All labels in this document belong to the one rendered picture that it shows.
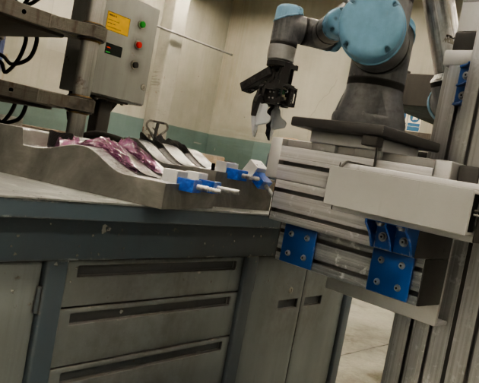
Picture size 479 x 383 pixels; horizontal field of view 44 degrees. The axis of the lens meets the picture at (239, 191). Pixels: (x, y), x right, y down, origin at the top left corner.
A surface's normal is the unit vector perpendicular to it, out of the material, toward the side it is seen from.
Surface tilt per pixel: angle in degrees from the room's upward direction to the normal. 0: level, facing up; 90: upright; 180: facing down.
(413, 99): 90
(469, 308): 90
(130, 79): 90
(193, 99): 90
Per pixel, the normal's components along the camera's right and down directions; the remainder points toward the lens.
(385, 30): -0.37, 0.11
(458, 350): -0.70, -0.10
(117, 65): 0.77, 0.18
